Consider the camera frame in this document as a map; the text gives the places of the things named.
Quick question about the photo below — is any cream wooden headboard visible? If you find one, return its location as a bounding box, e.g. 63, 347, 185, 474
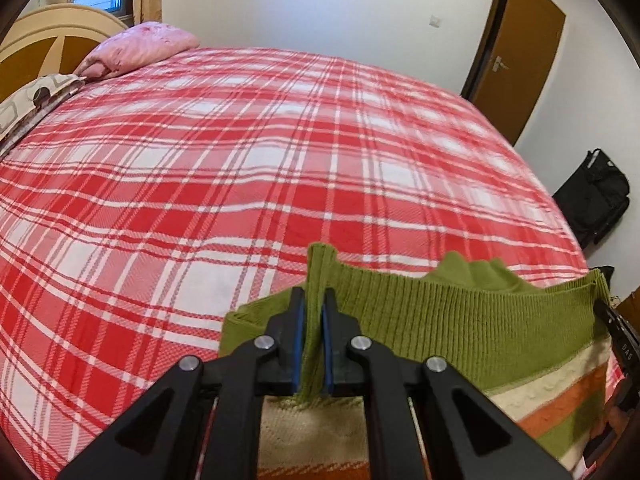
0, 4, 132, 104

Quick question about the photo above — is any brown wooden door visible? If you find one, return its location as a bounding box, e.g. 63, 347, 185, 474
460, 0, 567, 144

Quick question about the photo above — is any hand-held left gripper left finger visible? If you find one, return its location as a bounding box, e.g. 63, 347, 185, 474
57, 287, 309, 480

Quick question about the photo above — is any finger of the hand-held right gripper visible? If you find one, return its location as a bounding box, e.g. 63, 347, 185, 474
594, 299, 640, 378

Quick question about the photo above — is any green knit sweater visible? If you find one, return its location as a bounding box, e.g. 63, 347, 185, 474
220, 242, 622, 480

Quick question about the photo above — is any black backpack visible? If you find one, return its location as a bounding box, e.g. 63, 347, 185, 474
552, 148, 631, 247

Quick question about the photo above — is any pink pillow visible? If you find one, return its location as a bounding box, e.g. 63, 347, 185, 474
75, 21, 202, 81

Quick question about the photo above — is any patterned cream brown pillow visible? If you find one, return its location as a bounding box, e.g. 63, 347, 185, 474
0, 73, 87, 155

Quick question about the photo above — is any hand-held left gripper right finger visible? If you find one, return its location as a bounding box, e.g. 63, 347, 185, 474
320, 287, 574, 480

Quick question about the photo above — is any red plaid bed blanket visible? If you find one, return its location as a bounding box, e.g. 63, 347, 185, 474
0, 47, 601, 480

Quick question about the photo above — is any black bag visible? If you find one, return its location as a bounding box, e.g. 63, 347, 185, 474
590, 265, 617, 292

